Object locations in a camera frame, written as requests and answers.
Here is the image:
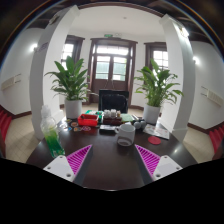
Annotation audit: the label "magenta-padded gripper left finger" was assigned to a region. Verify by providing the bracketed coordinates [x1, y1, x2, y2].
[43, 143, 95, 187]

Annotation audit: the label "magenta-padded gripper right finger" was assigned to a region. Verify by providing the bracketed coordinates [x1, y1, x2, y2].
[134, 143, 184, 186]

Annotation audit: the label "clear bottle with green drink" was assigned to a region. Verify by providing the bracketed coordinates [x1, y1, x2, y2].
[39, 104, 66, 160]

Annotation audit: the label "flat round red coaster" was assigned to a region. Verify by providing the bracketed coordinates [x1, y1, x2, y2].
[147, 135, 163, 146]

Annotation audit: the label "white printed booklet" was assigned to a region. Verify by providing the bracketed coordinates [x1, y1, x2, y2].
[143, 123, 171, 140]

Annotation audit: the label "white mug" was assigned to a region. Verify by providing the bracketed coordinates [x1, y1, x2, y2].
[114, 123, 137, 148]

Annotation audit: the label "red plastic box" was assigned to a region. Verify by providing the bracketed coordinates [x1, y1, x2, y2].
[77, 113, 100, 127]

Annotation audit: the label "green plant in white pot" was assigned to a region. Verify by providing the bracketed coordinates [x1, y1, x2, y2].
[134, 58, 184, 126]
[44, 55, 91, 120]

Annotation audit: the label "red carpeted stairs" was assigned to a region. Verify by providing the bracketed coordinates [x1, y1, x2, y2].
[0, 105, 13, 141]
[209, 124, 224, 155]

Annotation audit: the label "small black device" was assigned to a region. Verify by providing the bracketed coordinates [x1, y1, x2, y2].
[98, 124, 117, 132]

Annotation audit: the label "green cloth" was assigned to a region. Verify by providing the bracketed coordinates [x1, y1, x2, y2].
[120, 113, 135, 123]

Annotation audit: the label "dark tray with tea cups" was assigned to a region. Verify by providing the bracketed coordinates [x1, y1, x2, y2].
[102, 108, 124, 126]

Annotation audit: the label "dark wooden glazed door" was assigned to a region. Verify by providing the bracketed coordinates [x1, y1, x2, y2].
[87, 37, 138, 104]

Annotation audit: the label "dark framed window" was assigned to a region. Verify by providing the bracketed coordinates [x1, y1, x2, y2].
[60, 34, 85, 71]
[144, 41, 169, 71]

